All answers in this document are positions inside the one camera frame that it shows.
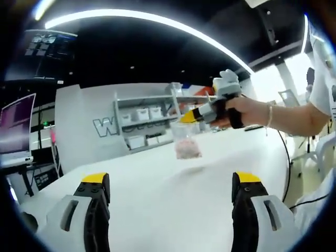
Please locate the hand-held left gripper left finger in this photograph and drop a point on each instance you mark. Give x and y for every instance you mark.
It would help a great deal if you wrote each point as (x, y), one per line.
(56, 236)

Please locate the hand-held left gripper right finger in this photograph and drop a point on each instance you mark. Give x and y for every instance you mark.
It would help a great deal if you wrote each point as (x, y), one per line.
(283, 233)

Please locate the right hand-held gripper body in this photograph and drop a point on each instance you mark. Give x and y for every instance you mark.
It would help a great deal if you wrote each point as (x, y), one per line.
(228, 84)

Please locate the clear resealable bag pink contents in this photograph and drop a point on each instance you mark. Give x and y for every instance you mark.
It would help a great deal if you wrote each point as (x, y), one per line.
(187, 148)

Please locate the person's right hand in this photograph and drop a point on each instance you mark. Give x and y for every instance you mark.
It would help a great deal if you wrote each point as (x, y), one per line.
(253, 113)

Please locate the black round object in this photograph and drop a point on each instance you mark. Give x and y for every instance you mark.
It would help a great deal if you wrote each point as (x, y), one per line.
(29, 221)

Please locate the black equipment case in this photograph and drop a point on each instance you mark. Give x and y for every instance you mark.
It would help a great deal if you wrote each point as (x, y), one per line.
(47, 179)

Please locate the grey metal shelving unit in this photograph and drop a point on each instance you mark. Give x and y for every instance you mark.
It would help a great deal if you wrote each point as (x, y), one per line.
(147, 99)

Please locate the row of white storage bins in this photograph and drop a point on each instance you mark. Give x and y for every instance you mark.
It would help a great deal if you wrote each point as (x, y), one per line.
(143, 113)

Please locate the grey standing desk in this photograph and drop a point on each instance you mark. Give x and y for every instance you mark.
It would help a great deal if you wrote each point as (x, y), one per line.
(15, 170)

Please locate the grey partition panel with letter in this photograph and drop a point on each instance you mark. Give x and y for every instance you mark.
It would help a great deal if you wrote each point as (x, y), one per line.
(76, 147)

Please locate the white office chair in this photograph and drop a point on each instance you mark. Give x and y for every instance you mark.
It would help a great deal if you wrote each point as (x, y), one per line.
(324, 147)

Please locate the curved ceiling light strip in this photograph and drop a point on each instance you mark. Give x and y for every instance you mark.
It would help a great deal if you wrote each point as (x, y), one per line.
(157, 17)

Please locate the pink hanging item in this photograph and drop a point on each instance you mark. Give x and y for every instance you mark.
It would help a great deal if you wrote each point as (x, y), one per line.
(53, 136)

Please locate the computer monitor purple screen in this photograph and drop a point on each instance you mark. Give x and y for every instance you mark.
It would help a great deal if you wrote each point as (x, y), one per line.
(15, 126)

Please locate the hanging dark display screen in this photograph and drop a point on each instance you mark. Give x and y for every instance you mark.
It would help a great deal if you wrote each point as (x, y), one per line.
(52, 50)

